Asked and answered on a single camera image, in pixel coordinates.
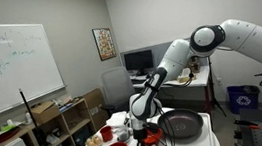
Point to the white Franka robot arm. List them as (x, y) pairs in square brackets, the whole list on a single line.
[(259, 38)]

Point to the empty red bowl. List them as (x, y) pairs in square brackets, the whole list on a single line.
[(156, 138)]

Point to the small metal pot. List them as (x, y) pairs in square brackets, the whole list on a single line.
[(123, 135)]

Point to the red cup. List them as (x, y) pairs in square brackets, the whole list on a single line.
[(106, 134)]

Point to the white napkin stack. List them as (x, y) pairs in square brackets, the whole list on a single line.
[(115, 118)]

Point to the beige bread roll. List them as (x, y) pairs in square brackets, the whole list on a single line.
[(97, 140), (90, 144)]

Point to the black frying pan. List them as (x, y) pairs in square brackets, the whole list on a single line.
[(185, 123)]

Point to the dark blue storage bin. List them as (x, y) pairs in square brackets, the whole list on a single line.
[(81, 137)]

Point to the wooden shelf unit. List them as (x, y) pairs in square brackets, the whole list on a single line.
[(79, 125)]

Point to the black keyboard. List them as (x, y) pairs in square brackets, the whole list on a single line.
[(138, 81)]

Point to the grey office chair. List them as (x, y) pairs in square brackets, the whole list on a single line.
[(117, 84)]

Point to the yellowish tissue box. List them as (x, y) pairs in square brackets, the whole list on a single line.
[(182, 78)]

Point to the black computer monitor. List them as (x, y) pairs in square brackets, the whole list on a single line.
[(138, 60)]

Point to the white office desk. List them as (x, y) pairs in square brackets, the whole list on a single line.
[(200, 79)]

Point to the grey partition panel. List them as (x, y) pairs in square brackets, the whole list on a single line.
[(158, 54)]

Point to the small brown box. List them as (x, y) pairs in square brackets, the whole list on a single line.
[(195, 65)]

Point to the small cardboard box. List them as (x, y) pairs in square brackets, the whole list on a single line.
[(43, 112)]

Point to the black tripod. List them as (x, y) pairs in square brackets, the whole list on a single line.
[(209, 71)]

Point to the blue recycling bin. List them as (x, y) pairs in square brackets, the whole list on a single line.
[(242, 100)]

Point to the small white bottle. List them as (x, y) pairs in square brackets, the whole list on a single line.
[(28, 118)]

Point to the thin black stick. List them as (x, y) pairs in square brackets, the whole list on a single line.
[(29, 112)]

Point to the green item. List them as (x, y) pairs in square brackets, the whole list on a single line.
[(9, 128)]

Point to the dark red dish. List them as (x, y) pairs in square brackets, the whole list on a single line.
[(4, 136)]

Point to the whiteboard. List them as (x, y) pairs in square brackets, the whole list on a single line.
[(14, 68)]

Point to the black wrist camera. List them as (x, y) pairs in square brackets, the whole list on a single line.
[(153, 128)]

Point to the framed wall poster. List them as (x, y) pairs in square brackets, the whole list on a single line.
[(104, 44)]

